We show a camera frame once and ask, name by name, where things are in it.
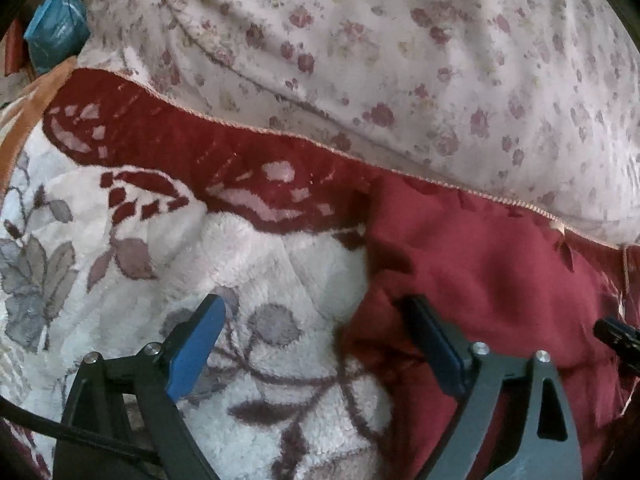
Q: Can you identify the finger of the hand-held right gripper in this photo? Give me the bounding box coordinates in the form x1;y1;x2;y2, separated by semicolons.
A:
593;316;640;376

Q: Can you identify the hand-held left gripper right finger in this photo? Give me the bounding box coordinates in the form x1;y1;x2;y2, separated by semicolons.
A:
397;295;584;480

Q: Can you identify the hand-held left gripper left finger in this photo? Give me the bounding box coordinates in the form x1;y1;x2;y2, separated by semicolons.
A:
52;294;227;480

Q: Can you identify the red garment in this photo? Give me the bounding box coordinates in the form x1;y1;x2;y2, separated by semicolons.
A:
341;172;633;480

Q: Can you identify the red and white floral blanket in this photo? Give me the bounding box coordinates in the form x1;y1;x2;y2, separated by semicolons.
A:
0;57;640;480

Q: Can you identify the floral white pillow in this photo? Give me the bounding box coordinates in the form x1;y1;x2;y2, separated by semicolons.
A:
75;0;640;250

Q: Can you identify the blue plastic bag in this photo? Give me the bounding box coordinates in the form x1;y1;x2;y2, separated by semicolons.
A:
23;0;92;76

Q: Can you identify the black cable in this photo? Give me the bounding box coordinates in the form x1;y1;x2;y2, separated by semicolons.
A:
0;399;162;465

